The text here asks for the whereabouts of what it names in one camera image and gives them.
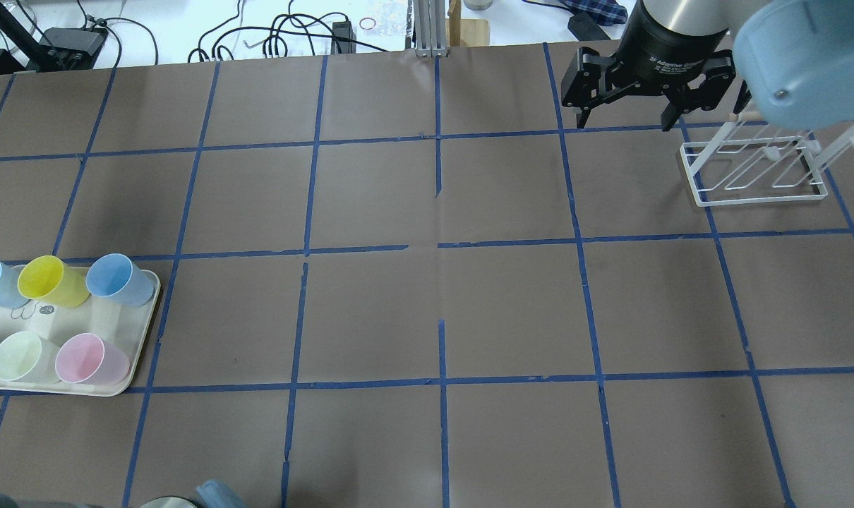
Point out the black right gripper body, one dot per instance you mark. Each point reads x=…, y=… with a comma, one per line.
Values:
x=670, y=53

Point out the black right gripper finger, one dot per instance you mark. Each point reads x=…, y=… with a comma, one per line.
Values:
x=719, y=72
x=589, y=82

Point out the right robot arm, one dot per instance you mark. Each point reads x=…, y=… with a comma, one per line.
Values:
x=795, y=60

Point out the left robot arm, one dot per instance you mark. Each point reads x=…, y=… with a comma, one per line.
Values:
x=212, y=493

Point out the pink cup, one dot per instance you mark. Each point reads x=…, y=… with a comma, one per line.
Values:
x=89, y=359

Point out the yellow cup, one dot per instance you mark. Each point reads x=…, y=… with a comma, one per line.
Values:
x=50, y=280

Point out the pale green cup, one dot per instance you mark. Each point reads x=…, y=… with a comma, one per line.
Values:
x=27, y=357

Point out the blue plaid folded umbrella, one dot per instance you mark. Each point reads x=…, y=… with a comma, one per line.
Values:
x=603, y=12

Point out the black power adapter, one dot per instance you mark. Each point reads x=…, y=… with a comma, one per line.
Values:
x=585, y=29

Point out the wooden mug tree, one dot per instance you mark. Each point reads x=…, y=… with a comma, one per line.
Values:
x=465, y=32

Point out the cream plastic tray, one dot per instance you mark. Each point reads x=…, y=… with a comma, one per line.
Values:
x=123, y=326

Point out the white wire cup rack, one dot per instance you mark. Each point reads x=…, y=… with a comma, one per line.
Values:
x=750, y=162

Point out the aluminium frame post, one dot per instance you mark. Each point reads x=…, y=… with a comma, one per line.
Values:
x=429, y=35

